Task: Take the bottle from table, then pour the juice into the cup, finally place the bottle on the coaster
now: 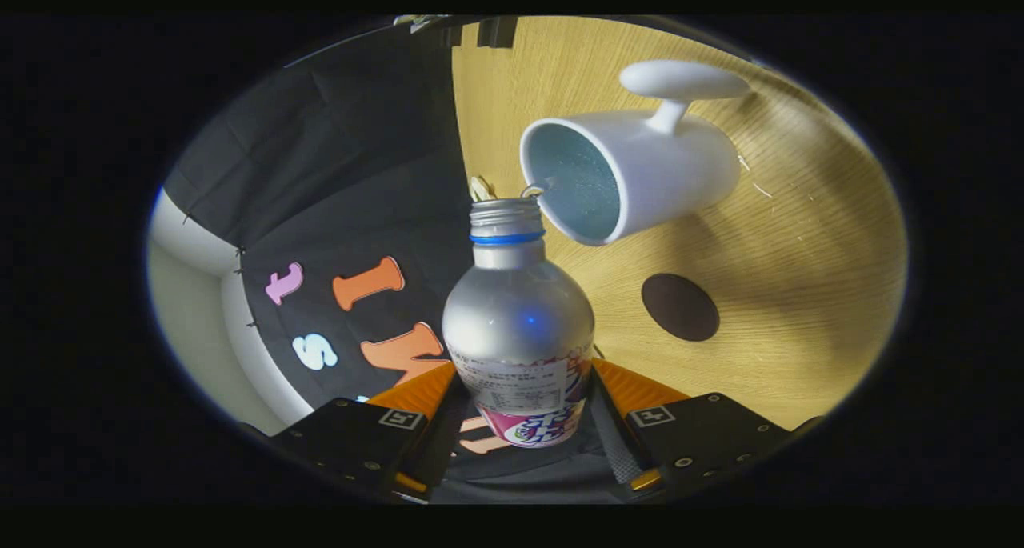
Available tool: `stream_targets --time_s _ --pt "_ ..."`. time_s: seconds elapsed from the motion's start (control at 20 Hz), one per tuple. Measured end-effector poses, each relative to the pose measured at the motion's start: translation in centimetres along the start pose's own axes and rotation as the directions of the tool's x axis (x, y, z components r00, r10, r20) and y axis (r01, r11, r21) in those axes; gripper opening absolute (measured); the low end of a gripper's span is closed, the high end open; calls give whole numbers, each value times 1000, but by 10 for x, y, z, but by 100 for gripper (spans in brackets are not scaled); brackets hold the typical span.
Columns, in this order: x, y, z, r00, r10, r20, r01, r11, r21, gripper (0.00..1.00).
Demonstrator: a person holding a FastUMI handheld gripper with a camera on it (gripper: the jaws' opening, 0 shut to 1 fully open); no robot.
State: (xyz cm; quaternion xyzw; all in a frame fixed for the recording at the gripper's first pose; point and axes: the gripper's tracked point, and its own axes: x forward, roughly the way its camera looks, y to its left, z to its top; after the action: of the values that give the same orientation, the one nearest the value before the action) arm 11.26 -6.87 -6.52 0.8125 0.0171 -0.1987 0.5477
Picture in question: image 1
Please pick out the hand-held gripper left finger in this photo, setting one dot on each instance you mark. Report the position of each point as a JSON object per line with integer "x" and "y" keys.
{"x": 436, "y": 452}

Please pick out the round brown coaster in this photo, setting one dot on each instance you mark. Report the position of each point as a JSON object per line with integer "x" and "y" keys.
{"x": 680, "y": 308}

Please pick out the silver juice bottle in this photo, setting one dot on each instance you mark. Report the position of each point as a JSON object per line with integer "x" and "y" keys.
{"x": 516, "y": 316}

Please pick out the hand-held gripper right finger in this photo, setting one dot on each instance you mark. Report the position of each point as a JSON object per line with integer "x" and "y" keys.
{"x": 612, "y": 444}

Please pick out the large black block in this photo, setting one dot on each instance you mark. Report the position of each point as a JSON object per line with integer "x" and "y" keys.
{"x": 498, "y": 33}

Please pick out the wooden table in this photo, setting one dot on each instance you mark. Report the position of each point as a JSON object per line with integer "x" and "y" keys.
{"x": 800, "y": 292}

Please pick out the small black block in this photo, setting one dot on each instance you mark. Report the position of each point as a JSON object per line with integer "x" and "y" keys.
{"x": 450, "y": 36}

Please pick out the white compartment tray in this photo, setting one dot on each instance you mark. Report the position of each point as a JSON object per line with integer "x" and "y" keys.
{"x": 481, "y": 188}

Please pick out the black backdrop cloth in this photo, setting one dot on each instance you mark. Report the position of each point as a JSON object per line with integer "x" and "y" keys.
{"x": 336, "y": 156}

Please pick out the white cup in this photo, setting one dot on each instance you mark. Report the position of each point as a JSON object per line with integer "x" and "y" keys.
{"x": 680, "y": 172}

